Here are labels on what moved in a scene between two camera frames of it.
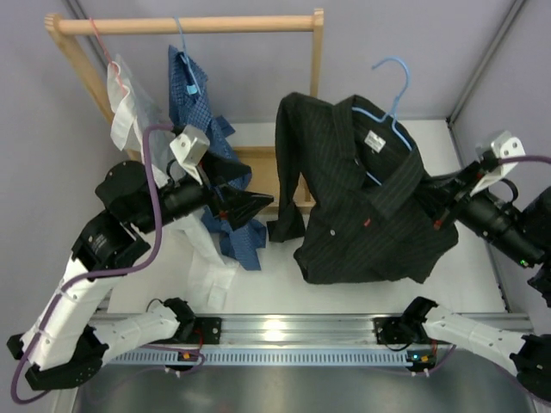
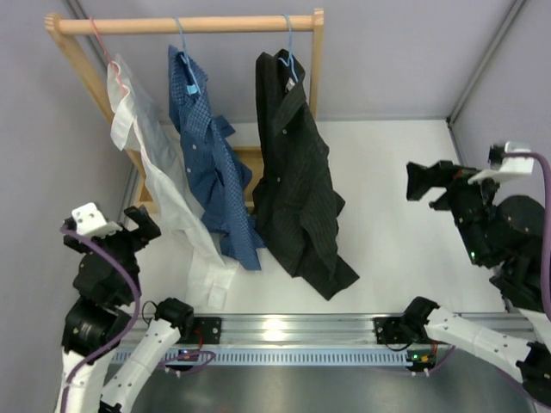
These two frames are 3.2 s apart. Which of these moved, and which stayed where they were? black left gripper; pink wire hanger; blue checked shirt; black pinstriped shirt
Moved: black left gripper; black pinstriped shirt
Stayed: pink wire hanger; blue checked shirt
